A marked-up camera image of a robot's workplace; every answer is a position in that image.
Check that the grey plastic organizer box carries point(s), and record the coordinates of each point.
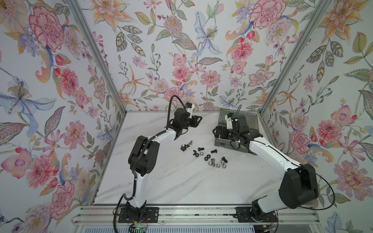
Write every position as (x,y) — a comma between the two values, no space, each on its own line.
(252,121)

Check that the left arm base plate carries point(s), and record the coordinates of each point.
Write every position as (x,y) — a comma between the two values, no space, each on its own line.
(130,215)

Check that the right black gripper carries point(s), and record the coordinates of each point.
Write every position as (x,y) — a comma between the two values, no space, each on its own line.
(224,131)

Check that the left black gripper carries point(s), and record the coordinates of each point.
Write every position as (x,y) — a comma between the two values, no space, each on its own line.
(194,121)

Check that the aluminium front rail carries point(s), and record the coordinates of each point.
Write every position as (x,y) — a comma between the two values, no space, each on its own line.
(196,215)

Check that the black hex nut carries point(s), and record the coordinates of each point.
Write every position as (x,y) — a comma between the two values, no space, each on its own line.
(207,157)

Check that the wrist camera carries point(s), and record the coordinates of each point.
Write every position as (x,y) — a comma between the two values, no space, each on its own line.
(229,120)
(189,108)

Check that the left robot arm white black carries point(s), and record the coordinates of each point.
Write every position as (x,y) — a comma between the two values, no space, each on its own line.
(143,156)

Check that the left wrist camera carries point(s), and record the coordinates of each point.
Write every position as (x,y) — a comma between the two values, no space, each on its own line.
(189,108)

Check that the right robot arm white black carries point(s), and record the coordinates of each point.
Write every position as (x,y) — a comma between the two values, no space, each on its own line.
(299,182)

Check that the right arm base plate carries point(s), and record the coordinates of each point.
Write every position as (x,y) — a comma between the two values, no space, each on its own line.
(248,214)

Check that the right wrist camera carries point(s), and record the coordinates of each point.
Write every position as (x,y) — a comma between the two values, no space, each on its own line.
(229,120)

